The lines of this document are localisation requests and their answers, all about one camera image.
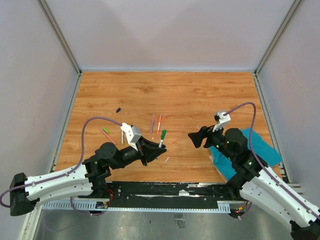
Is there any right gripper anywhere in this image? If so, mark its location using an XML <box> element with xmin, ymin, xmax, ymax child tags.
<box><xmin>188</xmin><ymin>121</ymin><xmax>236</xmax><ymax>162</ymax></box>

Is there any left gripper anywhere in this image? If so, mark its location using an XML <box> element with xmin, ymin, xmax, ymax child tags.
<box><xmin>110</xmin><ymin>135</ymin><xmax>167</xmax><ymax>170</ymax></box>

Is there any purple pen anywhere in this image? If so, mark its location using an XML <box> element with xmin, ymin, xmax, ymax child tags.
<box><xmin>149</xmin><ymin>114</ymin><xmax>156</xmax><ymax>134</ymax></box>

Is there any orange pen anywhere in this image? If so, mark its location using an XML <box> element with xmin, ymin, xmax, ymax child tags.
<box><xmin>156</xmin><ymin>114</ymin><xmax>162</xmax><ymax>138</ymax></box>

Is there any white pen green tip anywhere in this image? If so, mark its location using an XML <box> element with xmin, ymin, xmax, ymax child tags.
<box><xmin>158</xmin><ymin>139</ymin><xmax>164</xmax><ymax>148</ymax></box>

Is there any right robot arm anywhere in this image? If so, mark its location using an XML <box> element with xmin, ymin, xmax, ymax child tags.
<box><xmin>188</xmin><ymin>126</ymin><xmax>320</xmax><ymax>240</ymax></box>

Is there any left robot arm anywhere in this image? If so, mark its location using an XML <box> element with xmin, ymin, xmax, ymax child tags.
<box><xmin>9</xmin><ymin>137</ymin><xmax>167</xmax><ymax>217</ymax></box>

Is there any pink pen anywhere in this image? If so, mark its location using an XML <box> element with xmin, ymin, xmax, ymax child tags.
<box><xmin>100</xmin><ymin>128</ymin><xmax>116</xmax><ymax>145</ymax></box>

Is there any teal cloth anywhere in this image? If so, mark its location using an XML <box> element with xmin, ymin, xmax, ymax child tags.
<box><xmin>208</xmin><ymin>127</ymin><xmax>282</xmax><ymax>183</ymax></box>

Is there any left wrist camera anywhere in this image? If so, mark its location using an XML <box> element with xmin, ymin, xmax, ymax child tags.
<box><xmin>120</xmin><ymin>122</ymin><xmax>142</xmax><ymax>151</ymax></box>

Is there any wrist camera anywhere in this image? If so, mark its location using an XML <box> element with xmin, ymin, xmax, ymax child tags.
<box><xmin>120</xmin><ymin>122</ymin><xmax>142</xmax><ymax>151</ymax></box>
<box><xmin>212</xmin><ymin>111</ymin><xmax>231</xmax><ymax>132</ymax></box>

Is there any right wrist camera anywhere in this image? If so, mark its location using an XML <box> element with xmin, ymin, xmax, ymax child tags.
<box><xmin>212</xmin><ymin>111</ymin><xmax>231</xmax><ymax>132</ymax></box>

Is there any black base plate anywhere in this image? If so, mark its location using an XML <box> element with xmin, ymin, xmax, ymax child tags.
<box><xmin>94</xmin><ymin>180</ymin><xmax>258</xmax><ymax>210</ymax></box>

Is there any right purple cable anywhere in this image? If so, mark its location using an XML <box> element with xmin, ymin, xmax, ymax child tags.
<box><xmin>223</xmin><ymin>101</ymin><xmax>320</xmax><ymax>218</ymax></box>

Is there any purple cable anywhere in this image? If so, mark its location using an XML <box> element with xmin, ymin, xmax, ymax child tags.
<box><xmin>0</xmin><ymin>116</ymin><xmax>124</xmax><ymax>208</ymax></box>
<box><xmin>223</xmin><ymin>101</ymin><xmax>320</xmax><ymax>218</ymax></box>

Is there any white cable duct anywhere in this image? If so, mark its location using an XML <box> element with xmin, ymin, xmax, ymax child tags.
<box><xmin>42</xmin><ymin>196</ymin><xmax>231</xmax><ymax>214</ymax></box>

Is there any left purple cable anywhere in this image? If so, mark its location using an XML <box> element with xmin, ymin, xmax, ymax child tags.
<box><xmin>0</xmin><ymin>116</ymin><xmax>124</xmax><ymax>208</ymax></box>

